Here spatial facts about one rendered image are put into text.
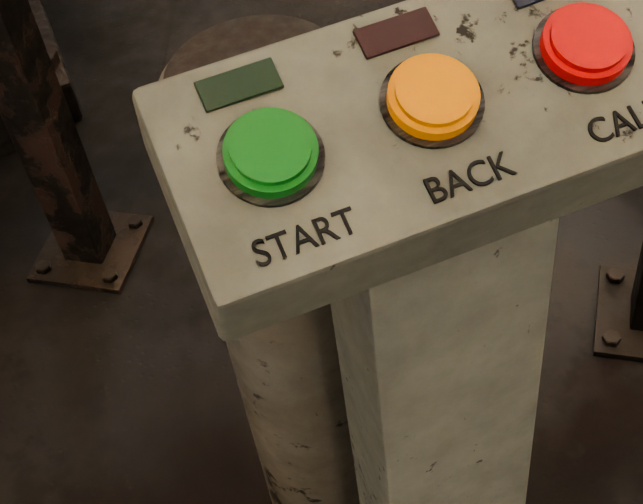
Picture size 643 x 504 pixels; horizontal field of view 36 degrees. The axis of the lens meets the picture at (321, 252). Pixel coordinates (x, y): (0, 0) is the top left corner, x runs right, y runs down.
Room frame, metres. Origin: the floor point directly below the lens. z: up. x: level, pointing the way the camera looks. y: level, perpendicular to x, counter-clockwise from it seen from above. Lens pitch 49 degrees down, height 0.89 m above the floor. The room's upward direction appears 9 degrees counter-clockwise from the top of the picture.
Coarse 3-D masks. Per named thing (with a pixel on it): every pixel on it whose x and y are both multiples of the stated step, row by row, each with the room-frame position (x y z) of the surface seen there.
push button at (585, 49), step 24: (552, 24) 0.36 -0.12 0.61; (576, 24) 0.35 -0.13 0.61; (600, 24) 0.35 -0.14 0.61; (624, 24) 0.36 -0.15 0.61; (552, 48) 0.35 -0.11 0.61; (576, 48) 0.34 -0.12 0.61; (600, 48) 0.34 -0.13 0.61; (624, 48) 0.34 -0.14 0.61; (576, 72) 0.33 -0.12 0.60; (600, 72) 0.33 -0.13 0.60
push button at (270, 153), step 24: (240, 120) 0.32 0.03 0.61; (264, 120) 0.32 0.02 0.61; (288, 120) 0.32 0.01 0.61; (240, 144) 0.31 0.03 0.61; (264, 144) 0.31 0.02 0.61; (288, 144) 0.31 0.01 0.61; (312, 144) 0.31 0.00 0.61; (240, 168) 0.30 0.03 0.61; (264, 168) 0.30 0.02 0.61; (288, 168) 0.30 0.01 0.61; (312, 168) 0.30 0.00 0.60; (264, 192) 0.29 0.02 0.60; (288, 192) 0.29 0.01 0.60
